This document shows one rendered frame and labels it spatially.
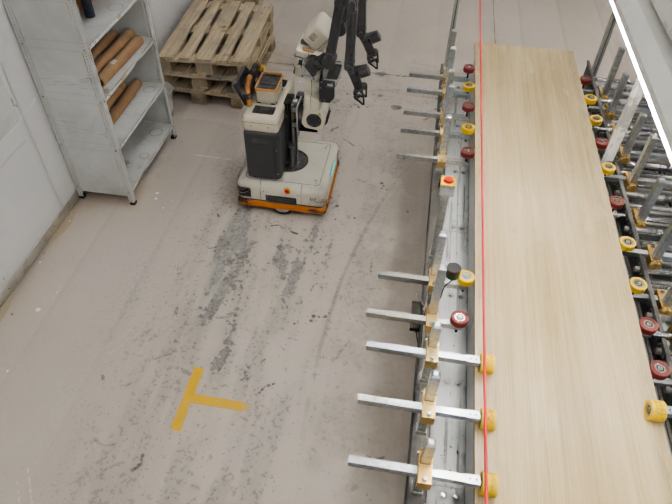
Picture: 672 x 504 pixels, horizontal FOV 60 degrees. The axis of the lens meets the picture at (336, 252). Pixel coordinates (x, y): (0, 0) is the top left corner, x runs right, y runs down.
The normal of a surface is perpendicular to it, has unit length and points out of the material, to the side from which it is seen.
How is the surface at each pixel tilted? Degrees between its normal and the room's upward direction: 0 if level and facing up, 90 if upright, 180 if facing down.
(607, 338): 0
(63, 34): 90
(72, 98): 90
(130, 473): 0
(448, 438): 0
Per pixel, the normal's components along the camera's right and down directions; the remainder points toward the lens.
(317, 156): 0.02, -0.69
